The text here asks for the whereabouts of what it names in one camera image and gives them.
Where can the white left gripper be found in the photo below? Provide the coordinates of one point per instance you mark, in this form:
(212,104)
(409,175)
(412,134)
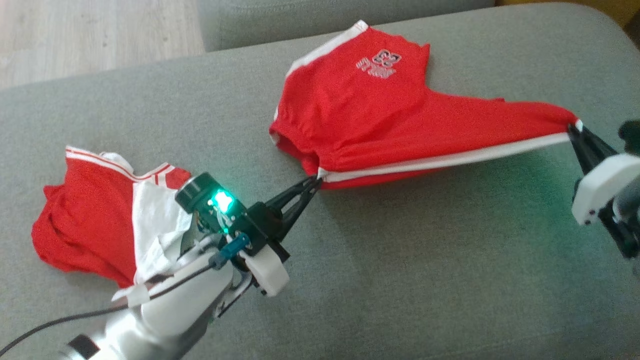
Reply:
(267,272)

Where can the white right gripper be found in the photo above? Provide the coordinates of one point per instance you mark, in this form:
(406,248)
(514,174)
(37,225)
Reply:
(600,185)

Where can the red shorts with white stripe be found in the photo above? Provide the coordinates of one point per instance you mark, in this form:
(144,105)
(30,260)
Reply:
(360,110)

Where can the red jersey with white sleeves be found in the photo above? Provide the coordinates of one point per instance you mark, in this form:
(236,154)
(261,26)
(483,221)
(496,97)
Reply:
(80,215)

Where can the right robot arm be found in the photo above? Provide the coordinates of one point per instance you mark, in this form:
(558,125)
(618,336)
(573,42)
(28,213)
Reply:
(627,200)

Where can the large grey sofa seat cushion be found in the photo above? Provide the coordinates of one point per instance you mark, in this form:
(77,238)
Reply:
(425,260)

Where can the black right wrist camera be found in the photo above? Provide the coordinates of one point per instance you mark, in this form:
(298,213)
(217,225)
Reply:
(631,135)

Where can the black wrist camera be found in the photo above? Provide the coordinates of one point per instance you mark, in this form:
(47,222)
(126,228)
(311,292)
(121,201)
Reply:
(200,197)
(631,135)

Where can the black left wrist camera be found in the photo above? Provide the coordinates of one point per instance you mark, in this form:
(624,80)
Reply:
(200,197)

